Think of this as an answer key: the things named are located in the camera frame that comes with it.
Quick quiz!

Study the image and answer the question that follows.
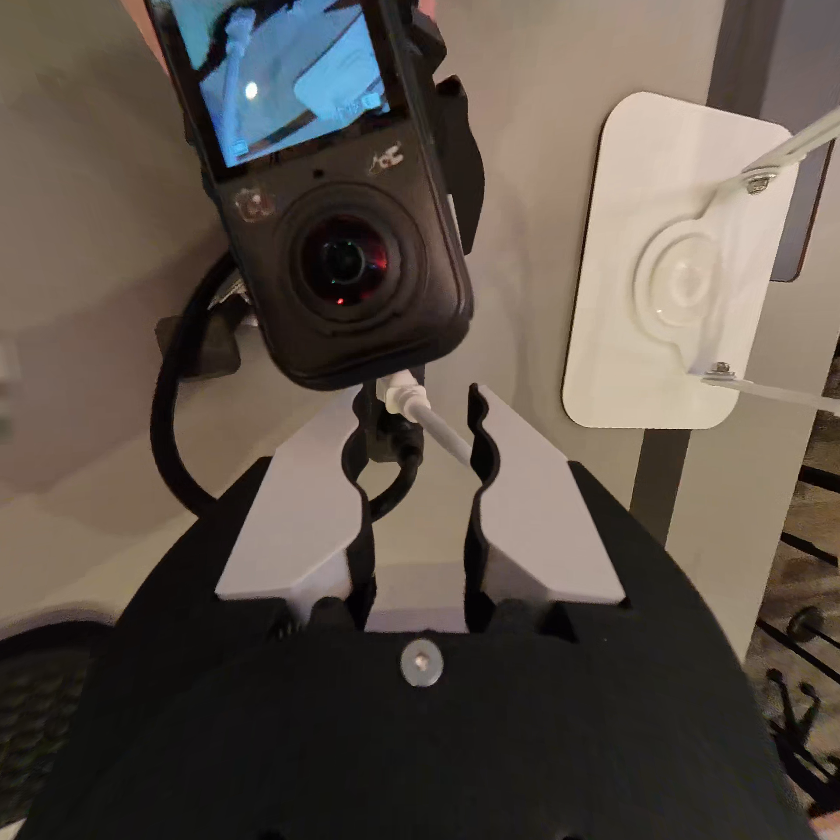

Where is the white board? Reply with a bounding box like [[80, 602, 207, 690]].
[[562, 92, 800, 431]]

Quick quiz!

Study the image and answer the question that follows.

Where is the white power plug with cord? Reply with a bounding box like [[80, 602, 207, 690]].
[[386, 369, 475, 468]]

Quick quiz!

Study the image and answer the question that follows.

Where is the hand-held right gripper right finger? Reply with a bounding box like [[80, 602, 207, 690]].
[[463, 382, 628, 632]]

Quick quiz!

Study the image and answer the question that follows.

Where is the dark mesh pad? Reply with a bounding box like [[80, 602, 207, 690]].
[[0, 620, 116, 828]]

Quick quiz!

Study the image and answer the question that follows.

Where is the black wall plug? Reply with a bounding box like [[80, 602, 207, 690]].
[[156, 315, 241, 383]]

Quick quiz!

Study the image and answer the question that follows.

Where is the black power strip cable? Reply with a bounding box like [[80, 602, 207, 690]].
[[150, 252, 424, 522]]

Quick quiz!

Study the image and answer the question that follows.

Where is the dark patterned rug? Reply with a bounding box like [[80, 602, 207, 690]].
[[748, 341, 840, 821]]

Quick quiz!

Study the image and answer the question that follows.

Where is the white cable label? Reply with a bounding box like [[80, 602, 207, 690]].
[[209, 276, 260, 330]]

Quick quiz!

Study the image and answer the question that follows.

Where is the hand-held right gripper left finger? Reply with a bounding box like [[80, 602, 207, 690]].
[[215, 387, 378, 623]]

